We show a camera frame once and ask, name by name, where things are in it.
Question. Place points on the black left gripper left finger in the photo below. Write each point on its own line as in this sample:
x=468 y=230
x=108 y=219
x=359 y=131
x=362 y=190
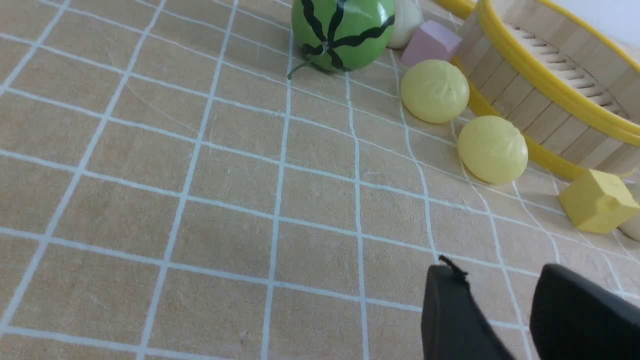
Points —
x=453 y=327

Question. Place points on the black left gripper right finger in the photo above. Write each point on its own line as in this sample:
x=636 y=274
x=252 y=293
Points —
x=573 y=318

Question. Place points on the white bun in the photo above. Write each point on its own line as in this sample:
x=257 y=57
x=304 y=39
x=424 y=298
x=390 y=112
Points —
x=631 y=227
x=408 y=17

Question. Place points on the yellow bun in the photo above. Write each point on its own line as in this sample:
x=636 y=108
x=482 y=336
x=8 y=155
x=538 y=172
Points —
x=493 y=149
x=435 y=91

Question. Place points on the bamboo steamer tray yellow rim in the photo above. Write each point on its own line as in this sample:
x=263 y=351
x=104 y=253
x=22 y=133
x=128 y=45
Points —
x=571 y=91

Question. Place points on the yellow foam cube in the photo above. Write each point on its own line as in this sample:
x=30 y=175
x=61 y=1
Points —
x=598 y=202

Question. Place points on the pink foam cube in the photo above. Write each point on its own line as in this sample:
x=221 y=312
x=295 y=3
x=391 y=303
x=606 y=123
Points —
x=431 y=41

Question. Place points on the checkered beige tablecloth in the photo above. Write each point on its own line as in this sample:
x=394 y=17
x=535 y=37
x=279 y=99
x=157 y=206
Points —
x=168 y=194

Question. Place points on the green toy watermelon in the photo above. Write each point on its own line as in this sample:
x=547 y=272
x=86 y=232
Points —
x=341 y=36

